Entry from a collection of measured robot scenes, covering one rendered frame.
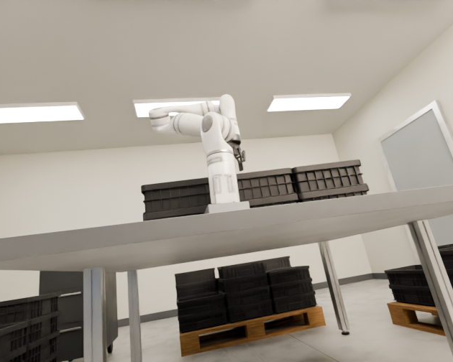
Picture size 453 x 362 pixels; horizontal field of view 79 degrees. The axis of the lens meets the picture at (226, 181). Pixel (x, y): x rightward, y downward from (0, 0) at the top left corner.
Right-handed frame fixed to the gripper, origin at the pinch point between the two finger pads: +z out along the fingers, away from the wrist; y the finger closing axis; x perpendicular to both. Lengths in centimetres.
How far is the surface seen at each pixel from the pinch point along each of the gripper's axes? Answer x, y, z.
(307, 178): -25.2, 11.1, 12.3
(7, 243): -6, -80, 31
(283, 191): -17.4, 3.7, 16.2
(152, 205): 18.2, -32.2, 14.9
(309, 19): -15, 145, -178
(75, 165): 375, 85, -154
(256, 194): -9.7, -4.2, 15.9
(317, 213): -43, -35, 33
